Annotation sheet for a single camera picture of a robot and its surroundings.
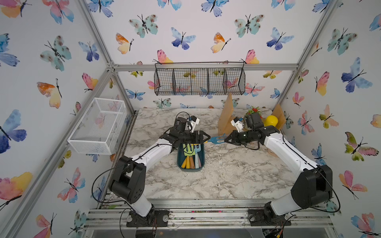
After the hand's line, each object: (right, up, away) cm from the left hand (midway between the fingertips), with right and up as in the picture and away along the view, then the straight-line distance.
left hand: (208, 136), depth 82 cm
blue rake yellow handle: (+4, -2, +4) cm, 6 cm away
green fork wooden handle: (-11, -9, +11) cm, 18 cm away
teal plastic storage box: (-16, -14, +12) cm, 24 cm away
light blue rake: (-6, -9, +14) cm, 17 cm away
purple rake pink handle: (-4, -17, +7) cm, 19 cm away
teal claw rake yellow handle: (-11, -16, +7) cm, 21 cm away
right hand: (+10, -1, -1) cm, 10 cm away
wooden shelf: (+14, +13, +19) cm, 27 cm away
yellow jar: (+39, +9, +10) cm, 42 cm away
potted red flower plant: (+28, +15, +7) cm, 33 cm away
